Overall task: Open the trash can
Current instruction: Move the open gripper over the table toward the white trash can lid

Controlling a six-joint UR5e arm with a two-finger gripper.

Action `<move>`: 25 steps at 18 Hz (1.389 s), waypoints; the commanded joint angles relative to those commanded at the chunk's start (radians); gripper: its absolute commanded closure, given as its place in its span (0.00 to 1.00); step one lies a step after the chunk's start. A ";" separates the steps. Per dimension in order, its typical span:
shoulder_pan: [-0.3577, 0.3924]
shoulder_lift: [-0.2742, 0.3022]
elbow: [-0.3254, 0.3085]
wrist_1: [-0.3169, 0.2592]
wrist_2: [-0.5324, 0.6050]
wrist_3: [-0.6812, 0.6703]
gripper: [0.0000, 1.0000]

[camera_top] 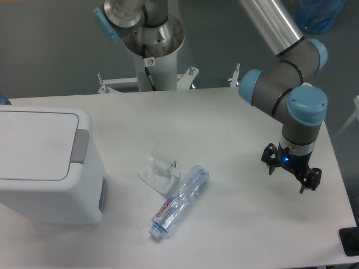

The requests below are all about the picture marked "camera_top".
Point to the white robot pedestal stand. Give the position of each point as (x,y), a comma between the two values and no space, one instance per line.
(154,51)

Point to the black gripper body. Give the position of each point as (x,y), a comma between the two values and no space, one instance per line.
(295,164)

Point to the black device at table edge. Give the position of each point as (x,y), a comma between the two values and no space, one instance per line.
(349,240)

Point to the blue object behind bin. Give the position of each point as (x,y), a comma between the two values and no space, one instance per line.
(4,100)

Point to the crushed clear plastic bottle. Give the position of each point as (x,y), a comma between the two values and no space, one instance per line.
(175,207)

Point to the blue plastic bag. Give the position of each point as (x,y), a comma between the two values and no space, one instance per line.
(317,17)

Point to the crumpled clear plastic wrapper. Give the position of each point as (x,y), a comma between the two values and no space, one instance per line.
(160,172)

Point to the white trash can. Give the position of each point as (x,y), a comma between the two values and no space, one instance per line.
(51,169)

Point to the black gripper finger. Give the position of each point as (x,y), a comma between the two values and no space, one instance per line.
(310,179)
(269,157)

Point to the white chair frame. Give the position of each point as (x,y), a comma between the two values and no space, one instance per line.
(350,119)

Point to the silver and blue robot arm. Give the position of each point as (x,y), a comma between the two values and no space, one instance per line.
(280,93)

